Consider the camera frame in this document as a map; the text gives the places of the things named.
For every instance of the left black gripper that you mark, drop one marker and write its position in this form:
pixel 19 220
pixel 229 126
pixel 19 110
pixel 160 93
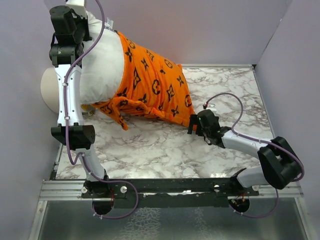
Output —
pixel 83 21

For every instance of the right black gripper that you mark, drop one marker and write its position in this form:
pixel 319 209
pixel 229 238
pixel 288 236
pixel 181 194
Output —
pixel 194 120

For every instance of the white pillow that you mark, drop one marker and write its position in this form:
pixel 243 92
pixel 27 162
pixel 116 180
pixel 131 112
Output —
pixel 103 67

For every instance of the orange patterned pillowcase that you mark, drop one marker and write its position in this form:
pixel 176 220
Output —
pixel 151 86

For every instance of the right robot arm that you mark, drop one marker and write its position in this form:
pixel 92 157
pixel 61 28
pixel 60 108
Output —
pixel 278 163

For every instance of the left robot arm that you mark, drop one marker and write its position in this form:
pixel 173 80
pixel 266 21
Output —
pixel 71 130

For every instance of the white pillow care label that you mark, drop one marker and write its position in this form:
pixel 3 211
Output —
pixel 109 23

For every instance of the white cylinder with pegs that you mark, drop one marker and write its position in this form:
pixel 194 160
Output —
pixel 50 90

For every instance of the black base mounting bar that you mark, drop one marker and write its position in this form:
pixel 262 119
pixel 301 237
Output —
pixel 165 192

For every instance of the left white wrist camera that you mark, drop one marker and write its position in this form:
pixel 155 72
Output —
pixel 79 6

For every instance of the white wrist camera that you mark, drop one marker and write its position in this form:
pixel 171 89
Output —
pixel 210 106
pixel 79 6

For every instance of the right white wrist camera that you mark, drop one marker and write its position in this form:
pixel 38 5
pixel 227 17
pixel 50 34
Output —
pixel 210 106

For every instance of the aluminium rail frame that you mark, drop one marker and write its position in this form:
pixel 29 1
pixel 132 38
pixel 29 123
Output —
pixel 70 190

